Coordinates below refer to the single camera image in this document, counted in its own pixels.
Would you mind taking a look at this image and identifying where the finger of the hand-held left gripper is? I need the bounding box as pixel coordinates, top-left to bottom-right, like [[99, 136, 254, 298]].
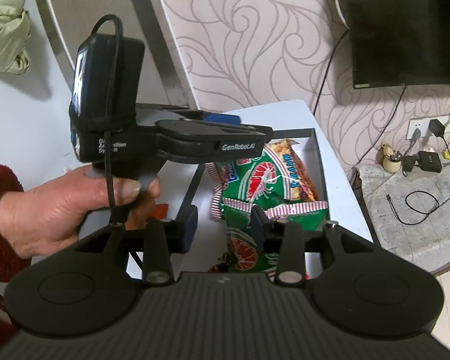
[[155, 119, 274, 166], [135, 103, 243, 125]]

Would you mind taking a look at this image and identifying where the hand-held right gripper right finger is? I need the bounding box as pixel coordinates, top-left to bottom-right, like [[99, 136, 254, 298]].
[[250, 205, 373, 286]]

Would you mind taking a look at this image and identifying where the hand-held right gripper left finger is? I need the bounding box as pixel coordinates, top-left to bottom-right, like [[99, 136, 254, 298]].
[[76, 205, 200, 285]]

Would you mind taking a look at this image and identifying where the green prawn cracker bag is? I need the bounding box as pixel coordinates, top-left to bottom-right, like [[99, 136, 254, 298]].
[[219, 200, 329, 283], [205, 139, 320, 220]]

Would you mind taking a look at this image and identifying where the black cardboard box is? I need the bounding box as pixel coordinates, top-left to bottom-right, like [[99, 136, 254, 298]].
[[174, 127, 332, 282]]

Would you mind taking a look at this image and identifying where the person's left hand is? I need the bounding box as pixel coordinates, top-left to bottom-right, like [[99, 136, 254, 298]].
[[0, 165, 162, 260]]

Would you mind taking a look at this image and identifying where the small beige pot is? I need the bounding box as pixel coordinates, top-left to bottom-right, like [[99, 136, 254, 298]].
[[382, 143, 402, 174]]

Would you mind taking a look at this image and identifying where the black box-shaped device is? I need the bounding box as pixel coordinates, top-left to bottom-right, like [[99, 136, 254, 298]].
[[416, 151, 443, 173]]

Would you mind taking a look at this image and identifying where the black television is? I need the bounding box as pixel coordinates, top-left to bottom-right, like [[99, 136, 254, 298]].
[[339, 0, 450, 89]]

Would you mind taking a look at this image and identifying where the grey chair with metal frame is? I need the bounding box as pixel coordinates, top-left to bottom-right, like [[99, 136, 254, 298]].
[[30, 0, 201, 111]]

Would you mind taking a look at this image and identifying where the black television cable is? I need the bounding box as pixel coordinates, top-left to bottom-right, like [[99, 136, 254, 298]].
[[312, 28, 351, 117]]

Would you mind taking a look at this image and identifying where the white cable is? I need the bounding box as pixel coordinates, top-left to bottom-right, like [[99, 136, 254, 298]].
[[333, 0, 351, 31]]

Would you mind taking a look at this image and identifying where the white wall socket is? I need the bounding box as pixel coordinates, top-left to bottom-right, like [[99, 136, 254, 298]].
[[408, 114, 450, 141]]

